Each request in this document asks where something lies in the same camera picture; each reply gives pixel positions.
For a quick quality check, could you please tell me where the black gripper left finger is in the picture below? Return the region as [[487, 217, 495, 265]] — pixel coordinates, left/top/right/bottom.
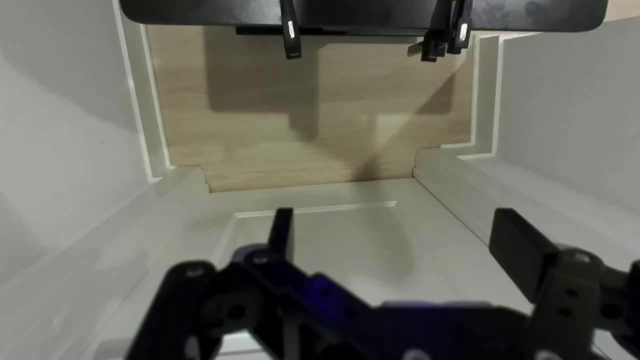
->
[[125, 205, 375, 360]]

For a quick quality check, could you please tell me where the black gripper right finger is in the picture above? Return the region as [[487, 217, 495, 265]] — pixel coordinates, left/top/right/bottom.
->
[[487, 205, 640, 360]]

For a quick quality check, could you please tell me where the white panel door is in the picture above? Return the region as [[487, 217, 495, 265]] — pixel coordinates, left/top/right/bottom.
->
[[92, 176, 536, 360]]

